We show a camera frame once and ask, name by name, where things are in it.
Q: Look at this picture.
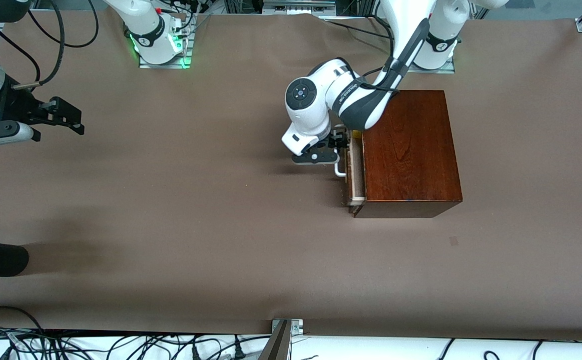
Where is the silver metal bracket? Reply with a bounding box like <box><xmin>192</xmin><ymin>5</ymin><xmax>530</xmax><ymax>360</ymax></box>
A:
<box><xmin>271</xmin><ymin>318</ymin><xmax>304</xmax><ymax>336</ymax></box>

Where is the base connector cable bundle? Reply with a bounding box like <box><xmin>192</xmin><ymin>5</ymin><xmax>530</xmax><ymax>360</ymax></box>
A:
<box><xmin>158</xmin><ymin>0</ymin><xmax>210</xmax><ymax>40</ymax></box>

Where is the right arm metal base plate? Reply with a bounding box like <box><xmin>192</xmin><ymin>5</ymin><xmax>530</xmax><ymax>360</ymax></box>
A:
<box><xmin>138</xmin><ymin>12</ymin><xmax>192</xmax><ymax>70</ymax></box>

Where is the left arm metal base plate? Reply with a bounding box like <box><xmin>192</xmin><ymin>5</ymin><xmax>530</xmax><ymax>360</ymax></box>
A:
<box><xmin>411</xmin><ymin>58</ymin><xmax>456</xmax><ymax>75</ymax></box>

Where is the black cable on table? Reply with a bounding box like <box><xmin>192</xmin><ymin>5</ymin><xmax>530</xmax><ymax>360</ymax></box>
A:
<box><xmin>320</xmin><ymin>14</ymin><xmax>394</xmax><ymax>41</ymax></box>

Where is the brown paper table cover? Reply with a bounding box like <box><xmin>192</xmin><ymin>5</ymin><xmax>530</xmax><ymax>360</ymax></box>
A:
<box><xmin>0</xmin><ymin>11</ymin><xmax>582</xmax><ymax>343</ymax></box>

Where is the wooden drawer with white handle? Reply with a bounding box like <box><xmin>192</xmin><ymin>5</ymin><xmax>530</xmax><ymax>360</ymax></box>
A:
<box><xmin>333</xmin><ymin>127</ymin><xmax>367</xmax><ymax>207</ymax></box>

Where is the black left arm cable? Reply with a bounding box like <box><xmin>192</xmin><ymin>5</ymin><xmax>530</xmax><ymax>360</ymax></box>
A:
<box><xmin>336</xmin><ymin>56</ymin><xmax>402</xmax><ymax>95</ymax></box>

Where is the black cable tangle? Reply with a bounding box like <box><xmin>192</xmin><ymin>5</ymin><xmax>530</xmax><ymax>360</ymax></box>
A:
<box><xmin>0</xmin><ymin>326</ymin><xmax>271</xmax><ymax>360</ymax></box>

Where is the dark wooden drawer cabinet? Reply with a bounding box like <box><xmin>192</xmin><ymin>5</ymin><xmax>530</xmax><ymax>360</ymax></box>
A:
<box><xmin>348</xmin><ymin>90</ymin><xmax>463</xmax><ymax>219</ymax></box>

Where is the metal equipment box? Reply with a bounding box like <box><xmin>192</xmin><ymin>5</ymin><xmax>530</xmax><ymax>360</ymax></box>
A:
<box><xmin>262</xmin><ymin>0</ymin><xmax>337</xmax><ymax>14</ymax></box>

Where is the black arched cable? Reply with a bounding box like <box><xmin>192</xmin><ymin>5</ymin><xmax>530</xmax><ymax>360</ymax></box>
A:
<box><xmin>0</xmin><ymin>305</ymin><xmax>46</xmax><ymax>346</ymax></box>

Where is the grey camera mount pole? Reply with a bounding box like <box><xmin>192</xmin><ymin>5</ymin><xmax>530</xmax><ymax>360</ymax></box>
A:
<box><xmin>258</xmin><ymin>320</ymin><xmax>292</xmax><ymax>360</ymax></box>

